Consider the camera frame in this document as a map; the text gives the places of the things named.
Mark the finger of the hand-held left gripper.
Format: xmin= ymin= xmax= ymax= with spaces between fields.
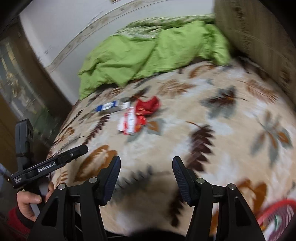
xmin=67 ymin=145 xmax=89 ymax=161

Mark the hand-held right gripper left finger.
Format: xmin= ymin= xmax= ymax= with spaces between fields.
xmin=26 ymin=155 xmax=121 ymax=241

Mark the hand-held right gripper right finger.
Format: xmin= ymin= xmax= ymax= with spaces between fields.
xmin=172 ymin=156 xmax=266 ymax=241

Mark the red plastic basket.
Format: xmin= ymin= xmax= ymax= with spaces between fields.
xmin=257 ymin=199 xmax=296 ymax=241

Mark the person's left forearm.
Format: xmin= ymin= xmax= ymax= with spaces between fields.
xmin=7 ymin=206 xmax=31 ymax=237

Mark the person's left hand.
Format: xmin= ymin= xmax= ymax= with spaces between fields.
xmin=17 ymin=181 xmax=55 ymax=223

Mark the blue white box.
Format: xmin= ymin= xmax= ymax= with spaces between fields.
xmin=96 ymin=98 xmax=131 ymax=114

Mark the white red plastic bottle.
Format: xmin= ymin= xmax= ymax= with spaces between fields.
xmin=117 ymin=108 xmax=136 ymax=135

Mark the dark wooden cabinet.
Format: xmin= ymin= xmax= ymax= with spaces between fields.
xmin=0 ymin=21 xmax=72 ymax=163

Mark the red yellow packet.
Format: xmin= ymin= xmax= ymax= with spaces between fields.
xmin=134 ymin=115 xmax=147 ymax=132

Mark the crumpled red wrapper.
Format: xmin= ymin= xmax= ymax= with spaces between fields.
xmin=134 ymin=96 xmax=160 ymax=116

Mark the leaf printed blanket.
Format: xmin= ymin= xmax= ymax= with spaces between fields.
xmin=46 ymin=58 xmax=296 ymax=241

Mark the green quilt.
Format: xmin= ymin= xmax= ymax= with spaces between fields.
xmin=77 ymin=14 xmax=232 ymax=100

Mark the striped brown headboard cushion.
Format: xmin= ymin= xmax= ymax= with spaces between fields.
xmin=213 ymin=0 xmax=296 ymax=98

